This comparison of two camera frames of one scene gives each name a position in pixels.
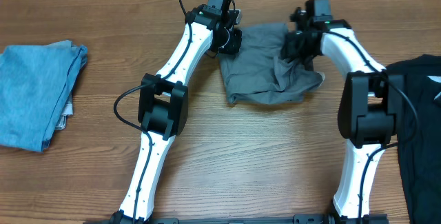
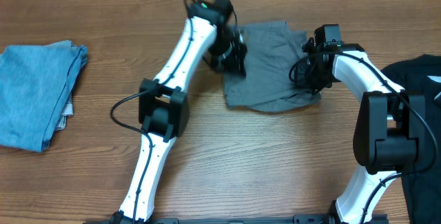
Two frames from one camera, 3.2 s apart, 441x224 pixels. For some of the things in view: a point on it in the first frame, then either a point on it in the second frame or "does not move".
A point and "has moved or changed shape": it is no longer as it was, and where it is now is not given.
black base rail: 299,219 does not move
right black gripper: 293,48 to 311,74
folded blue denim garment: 34,80 does not move
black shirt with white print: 418,134 does not move
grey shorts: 256,73 has moved or changed shape
